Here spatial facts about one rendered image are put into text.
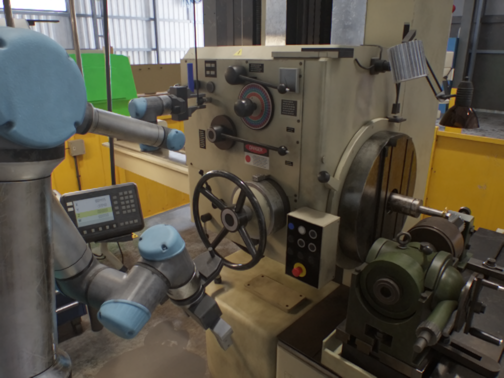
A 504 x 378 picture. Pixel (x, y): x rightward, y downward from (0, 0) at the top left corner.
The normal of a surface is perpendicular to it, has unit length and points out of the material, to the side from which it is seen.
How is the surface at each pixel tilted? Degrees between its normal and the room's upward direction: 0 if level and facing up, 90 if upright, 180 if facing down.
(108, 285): 30
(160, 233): 24
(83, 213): 70
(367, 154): 35
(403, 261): 13
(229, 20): 90
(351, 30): 90
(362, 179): 58
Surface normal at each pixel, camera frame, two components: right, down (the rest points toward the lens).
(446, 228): 0.30, -0.76
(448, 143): -0.69, 0.25
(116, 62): 0.72, 0.14
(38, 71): 0.89, 0.03
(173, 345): 0.00, -0.94
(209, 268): -0.19, -0.73
